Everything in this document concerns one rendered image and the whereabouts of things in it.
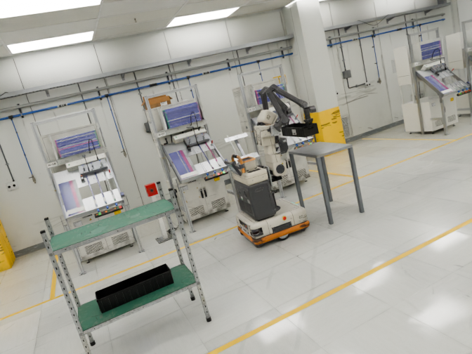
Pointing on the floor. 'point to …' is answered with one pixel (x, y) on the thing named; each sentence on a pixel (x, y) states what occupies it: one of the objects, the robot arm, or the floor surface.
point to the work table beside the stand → (316, 150)
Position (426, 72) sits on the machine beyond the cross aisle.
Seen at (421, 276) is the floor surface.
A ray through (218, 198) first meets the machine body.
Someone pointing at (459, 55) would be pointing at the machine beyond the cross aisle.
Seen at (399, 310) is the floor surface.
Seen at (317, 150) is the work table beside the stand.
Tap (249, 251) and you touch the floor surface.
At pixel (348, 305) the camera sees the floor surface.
